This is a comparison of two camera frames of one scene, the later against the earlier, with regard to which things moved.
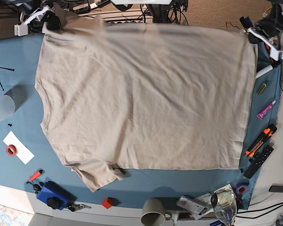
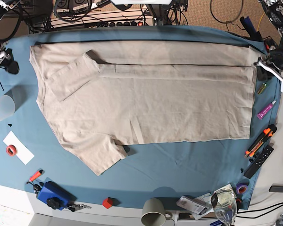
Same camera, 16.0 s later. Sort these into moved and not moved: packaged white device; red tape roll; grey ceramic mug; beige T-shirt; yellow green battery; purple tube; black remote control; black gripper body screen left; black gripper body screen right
Moved: black gripper body screen right; black gripper body screen left; beige T-shirt
Not moved: yellow green battery; purple tube; red tape roll; packaged white device; black remote control; grey ceramic mug
